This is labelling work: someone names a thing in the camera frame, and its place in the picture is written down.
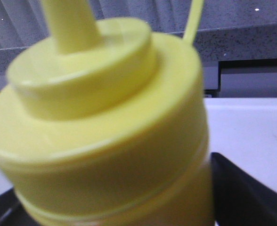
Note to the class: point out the yellow squeeze bottle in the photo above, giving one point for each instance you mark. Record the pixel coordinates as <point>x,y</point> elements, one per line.
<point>103,123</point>

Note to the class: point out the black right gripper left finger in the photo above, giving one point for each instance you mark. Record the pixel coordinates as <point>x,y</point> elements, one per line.
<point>12,212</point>

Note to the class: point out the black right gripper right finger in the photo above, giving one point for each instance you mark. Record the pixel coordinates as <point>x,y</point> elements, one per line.
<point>239,199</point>

